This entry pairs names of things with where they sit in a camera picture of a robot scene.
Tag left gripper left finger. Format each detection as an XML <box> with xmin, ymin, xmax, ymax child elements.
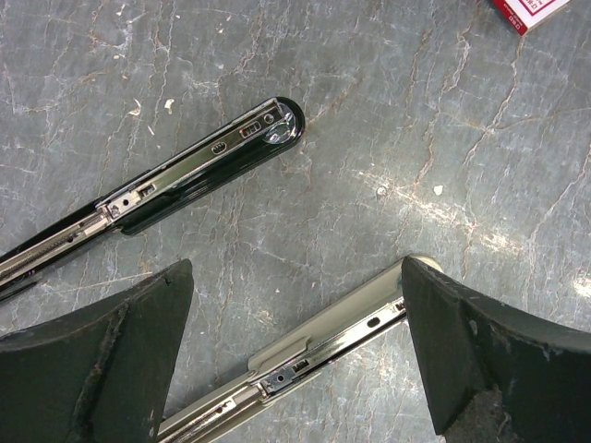
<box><xmin>1</xmin><ymin>259</ymin><xmax>193</xmax><ymax>442</ymax></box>

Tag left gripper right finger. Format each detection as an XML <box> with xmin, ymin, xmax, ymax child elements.
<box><xmin>402</xmin><ymin>257</ymin><xmax>590</xmax><ymax>442</ymax></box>

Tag silver and black stapler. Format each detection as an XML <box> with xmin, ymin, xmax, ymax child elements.
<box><xmin>156</xmin><ymin>254</ymin><xmax>442</xmax><ymax>443</ymax></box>

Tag red white staple box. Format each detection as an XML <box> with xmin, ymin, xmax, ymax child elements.
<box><xmin>491</xmin><ymin>0</ymin><xmax>570</xmax><ymax>36</ymax></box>

